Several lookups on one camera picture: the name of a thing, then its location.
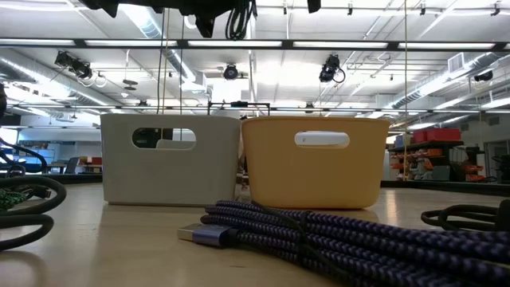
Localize large red storage bin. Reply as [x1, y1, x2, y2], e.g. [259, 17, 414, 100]
[425, 128, 462, 144]

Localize black cable bundle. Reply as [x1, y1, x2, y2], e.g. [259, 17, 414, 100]
[224, 0, 259, 41]
[0, 175, 68, 252]

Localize black ceiling camera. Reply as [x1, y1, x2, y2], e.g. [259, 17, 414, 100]
[318, 53, 347, 85]
[473, 69, 495, 83]
[222, 62, 240, 81]

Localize black overhead frame beam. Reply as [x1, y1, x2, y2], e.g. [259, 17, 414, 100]
[0, 37, 510, 52]

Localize purple braided USB cable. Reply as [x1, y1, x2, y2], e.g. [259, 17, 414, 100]
[177, 199, 510, 287]

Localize black cable with black strap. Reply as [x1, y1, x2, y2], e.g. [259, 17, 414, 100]
[421, 198, 510, 233]

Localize black overhead camera rig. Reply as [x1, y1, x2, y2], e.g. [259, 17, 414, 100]
[54, 50, 94, 81]

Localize grey plastic bin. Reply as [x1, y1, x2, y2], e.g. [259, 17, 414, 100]
[100, 113, 242, 207]

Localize green braided cable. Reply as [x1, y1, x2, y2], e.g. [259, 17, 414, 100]
[0, 187, 31, 212]

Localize metal shelf with bins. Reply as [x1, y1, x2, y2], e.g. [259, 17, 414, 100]
[388, 127, 465, 183]

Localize yellow plastic bin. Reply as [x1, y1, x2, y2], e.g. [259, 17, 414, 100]
[241, 116, 391, 210]

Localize black camera stand frame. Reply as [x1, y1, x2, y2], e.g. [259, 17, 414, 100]
[206, 100, 272, 118]

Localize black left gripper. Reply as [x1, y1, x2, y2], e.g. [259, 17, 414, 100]
[79, 0, 226, 40]

